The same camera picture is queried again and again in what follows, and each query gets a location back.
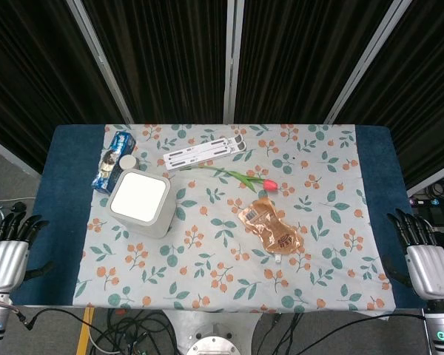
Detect black cable with plug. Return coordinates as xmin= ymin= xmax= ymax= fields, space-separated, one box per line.
xmin=10 ymin=306 xmax=134 ymax=355

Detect small round silver tin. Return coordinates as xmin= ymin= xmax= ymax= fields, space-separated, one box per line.
xmin=118 ymin=155 xmax=138 ymax=171

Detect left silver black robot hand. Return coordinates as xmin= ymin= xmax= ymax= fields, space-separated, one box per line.
xmin=0 ymin=212 xmax=55 ymax=295

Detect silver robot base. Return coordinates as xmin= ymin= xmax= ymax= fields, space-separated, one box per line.
xmin=161 ymin=309 xmax=272 ymax=355

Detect red tulip flower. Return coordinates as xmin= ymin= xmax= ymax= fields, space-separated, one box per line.
xmin=180 ymin=165 xmax=286 ymax=194

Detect black curtain backdrop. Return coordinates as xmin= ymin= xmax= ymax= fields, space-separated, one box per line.
xmin=0 ymin=0 xmax=444 ymax=189

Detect black power strip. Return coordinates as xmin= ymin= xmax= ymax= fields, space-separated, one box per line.
xmin=409 ymin=197 xmax=444 ymax=212

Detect white folding laptop stand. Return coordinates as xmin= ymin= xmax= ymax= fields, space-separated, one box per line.
xmin=163 ymin=134 xmax=246 ymax=171

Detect white cable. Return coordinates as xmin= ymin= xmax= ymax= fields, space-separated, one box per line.
xmin=87 ymin=325 xmax=116 ymax=352

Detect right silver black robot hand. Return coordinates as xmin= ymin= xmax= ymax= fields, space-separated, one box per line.
xmin=383 ymin=209 xmax=444 ymax=301

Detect floral patterned tablecloth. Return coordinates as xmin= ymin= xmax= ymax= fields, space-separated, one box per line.
xmin=72 ymin=124 xmax=396 ymax=314

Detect blue cookie package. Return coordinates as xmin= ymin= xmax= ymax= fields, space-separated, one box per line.
xmin=91 ymin=130 xmax=137 ymax=195

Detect white square container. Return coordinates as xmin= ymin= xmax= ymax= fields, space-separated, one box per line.
xmin=108 ymin=169 xmax=172 ymax=240

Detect tangled black floor cables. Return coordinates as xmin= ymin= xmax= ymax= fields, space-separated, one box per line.
xmin=89 ymin=308 xmax=178 ymax=355

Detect blue table cover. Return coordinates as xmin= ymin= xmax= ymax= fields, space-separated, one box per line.
xmin=10 ymin=124 xmax=426 ymax=309

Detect brown spout pouch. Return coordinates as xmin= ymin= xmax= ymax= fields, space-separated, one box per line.
xmin=238 ymin=196 xmax=305 ymax=263

